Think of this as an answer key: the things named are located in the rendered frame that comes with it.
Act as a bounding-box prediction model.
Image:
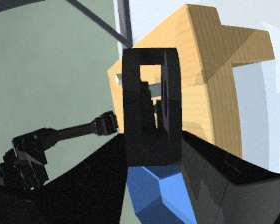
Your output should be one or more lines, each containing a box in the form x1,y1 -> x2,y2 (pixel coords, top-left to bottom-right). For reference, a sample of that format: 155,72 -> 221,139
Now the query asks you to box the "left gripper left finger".
0,133 -> 128,224

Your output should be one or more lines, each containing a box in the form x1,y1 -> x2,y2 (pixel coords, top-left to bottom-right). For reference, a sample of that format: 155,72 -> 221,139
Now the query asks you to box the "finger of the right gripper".
16,138 -> 47,165

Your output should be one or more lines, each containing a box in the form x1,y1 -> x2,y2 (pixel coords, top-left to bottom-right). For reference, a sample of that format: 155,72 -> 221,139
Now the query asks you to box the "tan flat board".
108,3 -> 275,159

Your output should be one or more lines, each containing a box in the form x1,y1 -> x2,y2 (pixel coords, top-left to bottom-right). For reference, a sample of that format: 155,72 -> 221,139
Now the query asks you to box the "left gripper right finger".
180,130 -> 280,224

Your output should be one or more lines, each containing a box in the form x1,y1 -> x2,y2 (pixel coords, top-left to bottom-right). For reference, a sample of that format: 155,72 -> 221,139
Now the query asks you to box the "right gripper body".
11,132 -> 49,189

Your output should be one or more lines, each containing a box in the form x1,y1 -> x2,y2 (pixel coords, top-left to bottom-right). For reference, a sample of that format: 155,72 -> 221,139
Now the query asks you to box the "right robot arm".
0,111 -> 119,190

